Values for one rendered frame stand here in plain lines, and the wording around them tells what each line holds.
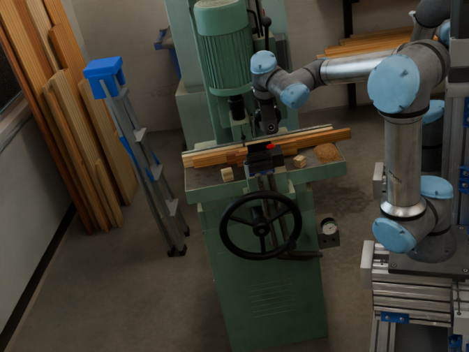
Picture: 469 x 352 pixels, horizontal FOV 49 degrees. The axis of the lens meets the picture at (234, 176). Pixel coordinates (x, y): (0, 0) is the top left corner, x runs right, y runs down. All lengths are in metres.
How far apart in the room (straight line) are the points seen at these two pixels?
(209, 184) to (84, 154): 1.46
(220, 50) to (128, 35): 2.61
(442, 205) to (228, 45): 0.84
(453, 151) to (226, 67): 0.77
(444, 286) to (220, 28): 1.06
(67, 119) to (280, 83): 1.88
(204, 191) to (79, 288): 1.41
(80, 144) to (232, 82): 1.58
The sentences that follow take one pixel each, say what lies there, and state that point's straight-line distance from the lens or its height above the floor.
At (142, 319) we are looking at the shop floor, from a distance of 2.77.
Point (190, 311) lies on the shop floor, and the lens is 2.72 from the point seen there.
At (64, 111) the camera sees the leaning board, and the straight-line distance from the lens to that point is 3.14.
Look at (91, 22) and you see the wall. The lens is 4.38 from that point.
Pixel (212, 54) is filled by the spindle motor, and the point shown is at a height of 1.35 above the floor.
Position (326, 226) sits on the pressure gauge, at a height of 0.67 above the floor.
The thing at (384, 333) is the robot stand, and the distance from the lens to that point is 2.20.
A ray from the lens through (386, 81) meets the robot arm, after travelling 1.20.
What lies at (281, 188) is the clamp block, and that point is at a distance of 1.81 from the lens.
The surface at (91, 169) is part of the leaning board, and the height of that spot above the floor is 0.45.
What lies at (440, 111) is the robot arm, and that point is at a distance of 1.93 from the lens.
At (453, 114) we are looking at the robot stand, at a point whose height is 1.17.
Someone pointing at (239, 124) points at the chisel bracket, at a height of 1.07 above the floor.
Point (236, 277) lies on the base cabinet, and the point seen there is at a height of 0.45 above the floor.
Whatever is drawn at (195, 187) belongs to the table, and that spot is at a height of 0.90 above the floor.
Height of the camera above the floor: 1.88
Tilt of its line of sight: 31 degrees down
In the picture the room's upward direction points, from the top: 11 degrees counter-clockwise
